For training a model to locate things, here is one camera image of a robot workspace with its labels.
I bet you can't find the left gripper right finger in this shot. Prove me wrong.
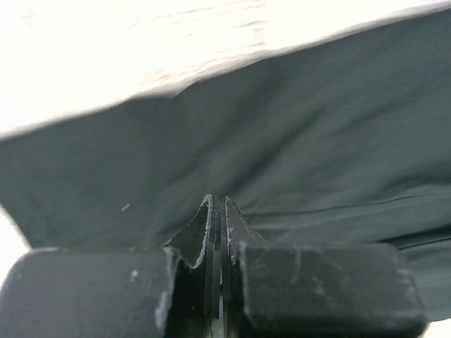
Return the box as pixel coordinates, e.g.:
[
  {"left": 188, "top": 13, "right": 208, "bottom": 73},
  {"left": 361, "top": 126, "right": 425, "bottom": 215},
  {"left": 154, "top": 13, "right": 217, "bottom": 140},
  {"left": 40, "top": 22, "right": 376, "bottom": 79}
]
[{"left": 221, "top": 198, "right": 428, "bottom": 337}]

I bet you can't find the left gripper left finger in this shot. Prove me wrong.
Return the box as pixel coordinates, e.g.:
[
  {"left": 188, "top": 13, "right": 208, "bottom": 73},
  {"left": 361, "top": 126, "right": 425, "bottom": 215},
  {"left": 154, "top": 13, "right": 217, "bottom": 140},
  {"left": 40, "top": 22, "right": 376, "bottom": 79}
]
[{"left": 1, "top": 195, "right": 221, "bottom": 337}]

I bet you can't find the black t shirt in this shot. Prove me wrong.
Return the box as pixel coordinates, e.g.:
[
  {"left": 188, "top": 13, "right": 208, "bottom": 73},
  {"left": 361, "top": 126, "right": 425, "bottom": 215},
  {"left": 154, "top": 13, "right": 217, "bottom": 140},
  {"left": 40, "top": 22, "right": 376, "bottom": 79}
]
[{"left": 1, "top": 10, "right": 450, "bottom": 320}]

